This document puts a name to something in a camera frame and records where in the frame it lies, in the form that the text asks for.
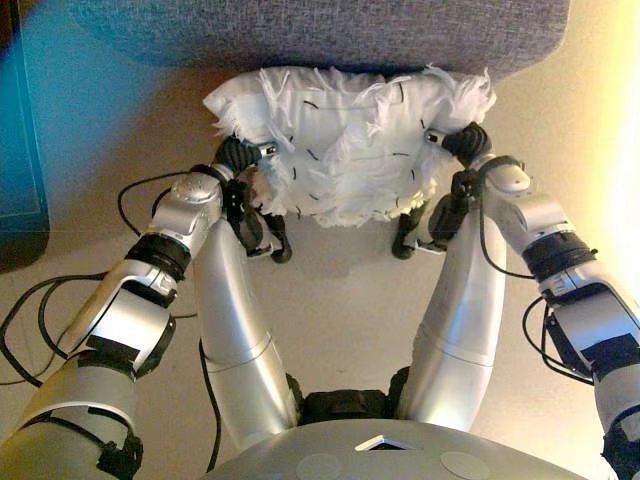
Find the silver robot leg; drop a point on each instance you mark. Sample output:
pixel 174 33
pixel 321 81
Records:
pixel 235 325
pixel 460 325

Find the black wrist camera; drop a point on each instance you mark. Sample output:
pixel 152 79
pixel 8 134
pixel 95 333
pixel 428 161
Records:
pixel 237 200
pixel 462 185

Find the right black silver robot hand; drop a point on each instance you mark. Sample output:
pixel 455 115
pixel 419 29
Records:
pixel 467 142

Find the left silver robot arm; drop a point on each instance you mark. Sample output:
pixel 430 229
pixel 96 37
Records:
pixel 125 320

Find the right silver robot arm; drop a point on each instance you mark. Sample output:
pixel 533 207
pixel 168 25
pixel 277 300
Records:
pixel 590 310

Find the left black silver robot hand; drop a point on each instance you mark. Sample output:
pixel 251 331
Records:
pixel 237 155

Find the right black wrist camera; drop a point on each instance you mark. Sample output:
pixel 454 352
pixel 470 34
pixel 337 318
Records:
pixel 462 185

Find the dark floor rug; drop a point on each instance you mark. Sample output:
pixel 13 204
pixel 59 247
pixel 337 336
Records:
pixel 20 150

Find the right silver robot leg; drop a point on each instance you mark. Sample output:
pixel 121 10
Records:
pixel 460 325

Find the white fringed cushion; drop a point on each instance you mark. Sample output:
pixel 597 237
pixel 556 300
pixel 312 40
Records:
pixel 350 150

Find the silver robot torso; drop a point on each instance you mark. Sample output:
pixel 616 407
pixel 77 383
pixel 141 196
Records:
pixel 390 455

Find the grey fabric armchair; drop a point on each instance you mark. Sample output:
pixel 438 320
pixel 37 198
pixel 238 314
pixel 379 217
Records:
pixel 325 30

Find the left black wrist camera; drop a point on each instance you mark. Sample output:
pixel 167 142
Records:
pixel 237 200

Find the left silver robot leg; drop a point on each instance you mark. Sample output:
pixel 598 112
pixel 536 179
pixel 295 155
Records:
pixel 235 325

